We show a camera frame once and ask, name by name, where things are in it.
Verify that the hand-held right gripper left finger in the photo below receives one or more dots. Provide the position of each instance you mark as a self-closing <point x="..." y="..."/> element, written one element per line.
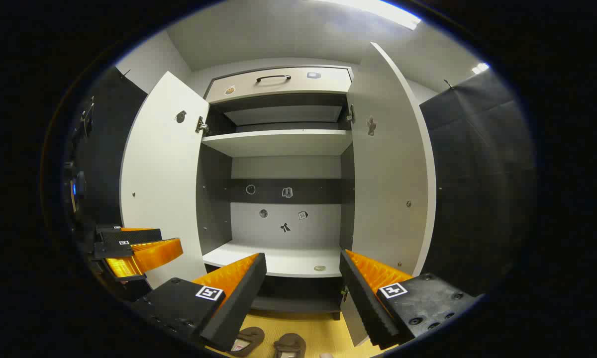
<point x="239" y="293"/>

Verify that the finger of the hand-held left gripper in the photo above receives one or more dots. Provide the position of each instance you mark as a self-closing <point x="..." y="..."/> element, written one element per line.
<point x="149" y="254"/>
<point x="129" y="235"/>

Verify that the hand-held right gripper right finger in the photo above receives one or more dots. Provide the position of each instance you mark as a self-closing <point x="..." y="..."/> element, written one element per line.
<point x="360" y="298"/>

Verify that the brown shoe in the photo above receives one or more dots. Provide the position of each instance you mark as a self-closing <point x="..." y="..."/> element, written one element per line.
<point x="289" y="345"/>
<point x="251" y="338"/>

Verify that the white shoe cabinet door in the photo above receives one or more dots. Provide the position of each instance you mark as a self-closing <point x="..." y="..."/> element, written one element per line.
<point x="388" y="189"/>
<point x="164" y="199"/>

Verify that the beige cabinet drawer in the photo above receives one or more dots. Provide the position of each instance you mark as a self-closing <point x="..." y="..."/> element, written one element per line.
<point x="278" y="89"/>

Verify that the black backdrop cloth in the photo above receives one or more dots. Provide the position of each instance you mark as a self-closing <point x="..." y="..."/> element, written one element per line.
<point x="477" y="174"/>

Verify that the small ceiling light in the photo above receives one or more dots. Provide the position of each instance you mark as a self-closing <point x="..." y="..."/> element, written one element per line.
<point x="480" y="68"/>

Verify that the long ceiling light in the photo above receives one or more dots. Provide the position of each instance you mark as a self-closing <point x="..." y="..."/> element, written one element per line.
<point x="378" y="10"/>

